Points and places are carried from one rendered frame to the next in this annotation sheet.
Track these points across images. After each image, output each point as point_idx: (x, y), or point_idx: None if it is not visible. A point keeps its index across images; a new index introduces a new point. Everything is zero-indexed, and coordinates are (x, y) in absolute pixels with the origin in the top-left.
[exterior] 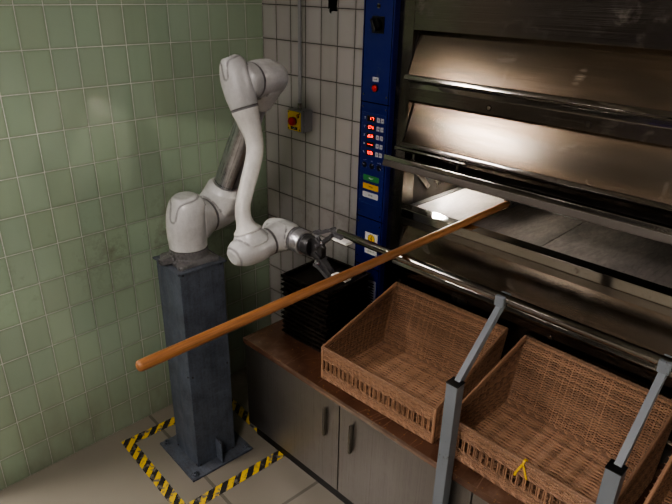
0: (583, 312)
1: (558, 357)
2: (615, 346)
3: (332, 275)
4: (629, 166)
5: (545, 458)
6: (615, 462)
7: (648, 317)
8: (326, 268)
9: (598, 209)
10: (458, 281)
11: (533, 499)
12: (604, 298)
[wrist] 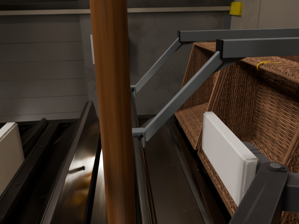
0: (178, 214)
1: (235, 207)
2: (131, 95)
3: (242, 151)
4: (26, 220)
5: (292, 126)
6: (177, 38)
7: (155, 187)
8: (244, 201)
9: (51, 185)
10: (137, 163)
11: (283, 61)
12: (158, 211)
